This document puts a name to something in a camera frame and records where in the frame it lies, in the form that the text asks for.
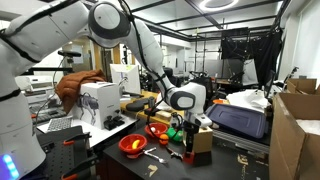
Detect yellow toy banana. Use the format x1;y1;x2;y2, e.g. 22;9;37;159
132;140;140;149

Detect tan tape patch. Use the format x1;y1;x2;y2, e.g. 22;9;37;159
148;164;158;177

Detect silver fork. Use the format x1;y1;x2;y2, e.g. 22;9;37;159
144;151;168;164

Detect black orange clamp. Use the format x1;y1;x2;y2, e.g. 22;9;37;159
63;132;92;146
61;155;99;180

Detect black orange clamp lower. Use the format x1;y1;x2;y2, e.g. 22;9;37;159
61;155;99;180

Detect brown puffer jacket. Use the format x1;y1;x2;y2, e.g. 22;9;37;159
55;69;107;113

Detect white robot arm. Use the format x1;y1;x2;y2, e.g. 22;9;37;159
0;0;212;180

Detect large cardboard box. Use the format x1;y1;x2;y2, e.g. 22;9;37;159
269;93;320;180

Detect black curtain backdrop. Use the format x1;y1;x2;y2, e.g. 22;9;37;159
221;28;282;86

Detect silver keyboard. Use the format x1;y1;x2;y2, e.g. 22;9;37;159
47;116;73;132

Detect orange handled pliers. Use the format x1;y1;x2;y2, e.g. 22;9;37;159
166;146;183;161

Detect orange toy basketball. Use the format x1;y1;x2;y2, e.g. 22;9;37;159
159;134;169;145

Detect red bowl with white ball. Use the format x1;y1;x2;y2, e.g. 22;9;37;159
144;122;168;137

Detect white cloth pile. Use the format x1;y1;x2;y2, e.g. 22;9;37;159
226;89;270;113

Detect red bowl with banana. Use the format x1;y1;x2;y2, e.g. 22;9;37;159
118;134;148;154

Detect small wooden block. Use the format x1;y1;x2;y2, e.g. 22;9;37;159
156;111;172;121

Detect yellow wooden table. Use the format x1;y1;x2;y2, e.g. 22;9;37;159
120;91;184;126

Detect white robot dog box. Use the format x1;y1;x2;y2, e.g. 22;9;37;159
71;82;120;129

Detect silver spoon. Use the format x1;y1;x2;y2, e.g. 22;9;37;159
126;147;156;159

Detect black orange clamp upper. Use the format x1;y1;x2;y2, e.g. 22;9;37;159
63;132;92;146

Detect black massage gun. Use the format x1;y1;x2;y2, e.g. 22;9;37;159
126;97;155;112

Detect black game controller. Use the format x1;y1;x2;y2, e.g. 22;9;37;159
104;116;124;130

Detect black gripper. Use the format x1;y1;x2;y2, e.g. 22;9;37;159
183;111;212;154

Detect green toy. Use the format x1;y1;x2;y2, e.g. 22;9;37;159
166;127;183;142

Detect blue plastic bin lid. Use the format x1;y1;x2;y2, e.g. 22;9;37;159
205;104;267;139

